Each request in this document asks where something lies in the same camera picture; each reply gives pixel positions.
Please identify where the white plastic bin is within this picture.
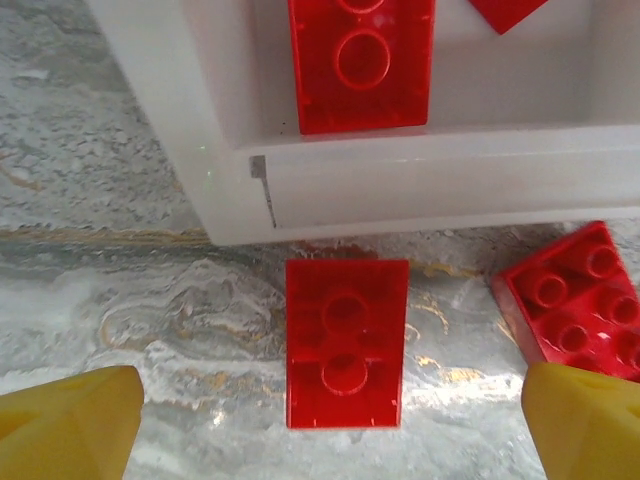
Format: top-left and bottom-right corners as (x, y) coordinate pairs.
(84, 0), (640, 247)

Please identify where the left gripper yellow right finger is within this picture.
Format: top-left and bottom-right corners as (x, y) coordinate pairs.
(521, 362), (640, 480)

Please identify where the long red lego brick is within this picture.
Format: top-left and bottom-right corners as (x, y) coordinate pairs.
(287, 0), (434, 136)
(466, 0), (552, 36)

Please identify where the wide red studded lego brick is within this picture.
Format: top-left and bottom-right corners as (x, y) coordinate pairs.
(490, 220), (640, 384)

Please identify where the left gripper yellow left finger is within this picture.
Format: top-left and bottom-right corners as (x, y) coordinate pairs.
(0, 365), (144, 480)

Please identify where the red two-by-three lego brick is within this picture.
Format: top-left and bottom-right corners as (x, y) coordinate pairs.
(284, 258), (411, 431)

